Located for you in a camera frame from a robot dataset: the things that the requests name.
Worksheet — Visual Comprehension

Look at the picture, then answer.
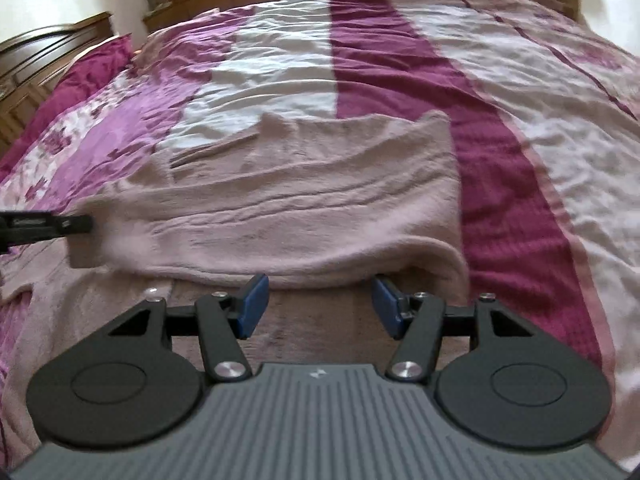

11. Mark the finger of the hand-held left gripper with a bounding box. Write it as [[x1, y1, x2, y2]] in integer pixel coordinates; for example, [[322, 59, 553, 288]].
[[0, 212, 94, 253]]

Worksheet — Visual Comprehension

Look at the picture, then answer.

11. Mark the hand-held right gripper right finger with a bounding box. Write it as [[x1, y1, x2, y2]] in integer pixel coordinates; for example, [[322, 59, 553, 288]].
[[371, 274, 538, 382]]

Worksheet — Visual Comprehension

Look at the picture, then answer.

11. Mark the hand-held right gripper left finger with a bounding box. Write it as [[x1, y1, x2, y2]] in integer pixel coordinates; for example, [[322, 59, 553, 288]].
[[107, 274, 271, 382]]

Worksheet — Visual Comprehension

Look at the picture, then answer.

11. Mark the pink knitted sweater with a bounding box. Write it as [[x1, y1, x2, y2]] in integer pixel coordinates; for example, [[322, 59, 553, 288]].
[[0, 110, 471, 461]]

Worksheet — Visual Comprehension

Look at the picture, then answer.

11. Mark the dark wooden cabinet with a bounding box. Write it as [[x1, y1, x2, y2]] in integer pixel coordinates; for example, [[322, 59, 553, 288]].
[[0, 12, 113, 146]]

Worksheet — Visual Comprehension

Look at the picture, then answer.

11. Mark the magenta floral striped bedspread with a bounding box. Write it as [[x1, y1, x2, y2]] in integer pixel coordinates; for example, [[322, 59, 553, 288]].
[[0, 0, 640, 480]]

